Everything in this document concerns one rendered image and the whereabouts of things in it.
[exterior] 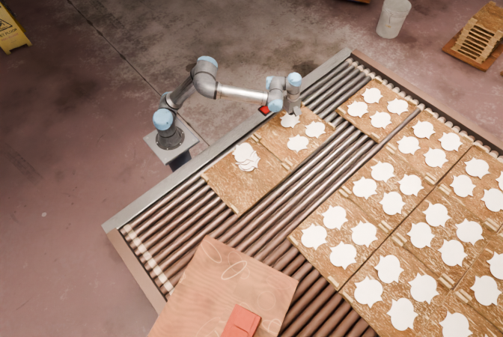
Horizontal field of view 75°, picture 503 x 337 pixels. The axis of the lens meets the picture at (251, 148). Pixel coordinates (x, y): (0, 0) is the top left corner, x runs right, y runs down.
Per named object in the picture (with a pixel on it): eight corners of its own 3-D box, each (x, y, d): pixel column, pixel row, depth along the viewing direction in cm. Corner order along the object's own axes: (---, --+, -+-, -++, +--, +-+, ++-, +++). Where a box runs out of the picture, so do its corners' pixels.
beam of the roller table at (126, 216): (105, 228, 188) (100, 225, 183) (344, 52, 256) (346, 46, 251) (111, 239, 184) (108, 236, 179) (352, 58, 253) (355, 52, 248)
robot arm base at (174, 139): (153, 138, 215) (149, 130, 207) (171, 124, 221) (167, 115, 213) (169, 151, 210) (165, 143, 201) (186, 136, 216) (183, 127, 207)
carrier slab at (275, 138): (251, 135, 210) (251, 134, 209) (296, 100, 224) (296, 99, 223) (292, 171, 196) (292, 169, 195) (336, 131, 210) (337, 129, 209)
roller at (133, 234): (126, 237, 182) (123, 235, 178) (353, 64, 247) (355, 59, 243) (130, 244, 180) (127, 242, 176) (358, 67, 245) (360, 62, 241)
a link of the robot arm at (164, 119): (155, 136, 204) (149, 123, 193) (159, 119, 211) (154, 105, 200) (174, 137, 204) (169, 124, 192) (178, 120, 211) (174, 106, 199)
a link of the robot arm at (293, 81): (286, 70, 182) (302, 71, 181) (285, 84, 191) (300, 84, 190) (286, 81, 177) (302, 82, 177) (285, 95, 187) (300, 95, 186)
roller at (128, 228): (121, 231, 185) (117, 228, 180) (348, 61, 249) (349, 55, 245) (126, 237, 182) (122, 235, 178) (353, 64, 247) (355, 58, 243)
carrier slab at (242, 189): (200, 176, 196) (200, 174, 195) (251, 136, 210) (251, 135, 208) (239, 218, 182) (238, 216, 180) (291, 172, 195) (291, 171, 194)
